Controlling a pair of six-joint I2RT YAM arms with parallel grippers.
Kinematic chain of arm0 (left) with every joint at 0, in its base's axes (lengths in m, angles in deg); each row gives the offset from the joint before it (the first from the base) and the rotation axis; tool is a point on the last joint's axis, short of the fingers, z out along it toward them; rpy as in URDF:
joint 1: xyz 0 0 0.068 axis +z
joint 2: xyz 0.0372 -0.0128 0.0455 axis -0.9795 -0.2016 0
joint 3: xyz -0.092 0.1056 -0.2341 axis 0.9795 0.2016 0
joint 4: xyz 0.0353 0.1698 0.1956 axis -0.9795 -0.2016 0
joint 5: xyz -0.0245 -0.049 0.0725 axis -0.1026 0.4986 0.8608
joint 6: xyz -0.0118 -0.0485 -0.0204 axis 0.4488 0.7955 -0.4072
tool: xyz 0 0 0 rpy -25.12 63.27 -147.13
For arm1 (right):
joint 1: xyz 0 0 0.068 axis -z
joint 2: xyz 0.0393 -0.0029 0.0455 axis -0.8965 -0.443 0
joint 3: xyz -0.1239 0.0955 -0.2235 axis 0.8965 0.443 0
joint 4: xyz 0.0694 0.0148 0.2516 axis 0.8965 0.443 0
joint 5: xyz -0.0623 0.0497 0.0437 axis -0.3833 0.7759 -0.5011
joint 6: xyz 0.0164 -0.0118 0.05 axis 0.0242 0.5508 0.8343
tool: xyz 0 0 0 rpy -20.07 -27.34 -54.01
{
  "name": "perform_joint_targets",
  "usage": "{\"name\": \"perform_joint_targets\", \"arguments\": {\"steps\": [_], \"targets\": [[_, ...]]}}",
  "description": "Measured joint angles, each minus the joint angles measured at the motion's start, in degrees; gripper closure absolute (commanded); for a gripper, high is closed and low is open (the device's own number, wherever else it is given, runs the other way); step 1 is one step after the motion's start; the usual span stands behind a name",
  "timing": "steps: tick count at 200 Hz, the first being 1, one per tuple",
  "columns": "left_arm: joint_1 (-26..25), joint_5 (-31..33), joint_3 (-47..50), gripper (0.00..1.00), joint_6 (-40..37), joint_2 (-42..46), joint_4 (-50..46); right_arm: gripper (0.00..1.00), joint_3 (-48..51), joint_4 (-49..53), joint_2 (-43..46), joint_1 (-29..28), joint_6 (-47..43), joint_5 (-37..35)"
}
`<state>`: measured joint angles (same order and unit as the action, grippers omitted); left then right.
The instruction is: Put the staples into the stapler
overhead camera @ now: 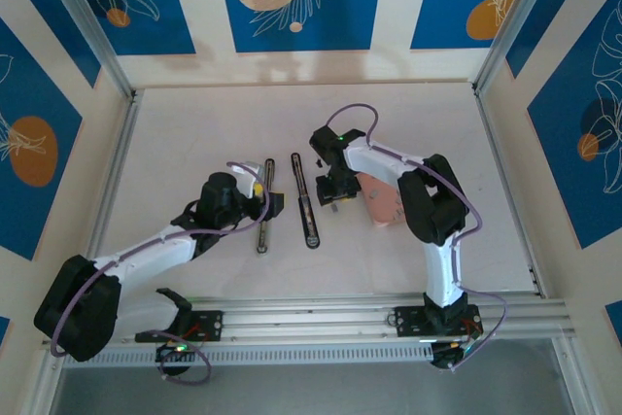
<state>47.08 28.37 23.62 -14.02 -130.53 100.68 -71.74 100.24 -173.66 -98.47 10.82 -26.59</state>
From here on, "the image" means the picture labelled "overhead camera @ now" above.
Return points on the pink plastic tray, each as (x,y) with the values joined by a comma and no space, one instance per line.
(381,206)

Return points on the metal stapler magazine rail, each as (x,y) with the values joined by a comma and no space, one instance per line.
(263,240)

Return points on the black stapler body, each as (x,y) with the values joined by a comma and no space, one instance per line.
(311,235)

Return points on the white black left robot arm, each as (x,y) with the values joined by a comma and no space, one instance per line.
(150,257)

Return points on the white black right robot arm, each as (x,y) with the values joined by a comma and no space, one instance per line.
(369,162)

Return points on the aluminium table side rail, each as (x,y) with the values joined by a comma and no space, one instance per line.
(123,133)
(492,143)

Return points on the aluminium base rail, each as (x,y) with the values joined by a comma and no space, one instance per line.
(311,318)

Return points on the aluminium frame post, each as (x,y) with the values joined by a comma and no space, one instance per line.
(513,21)
(43,400)
(577,386)
(94,31)

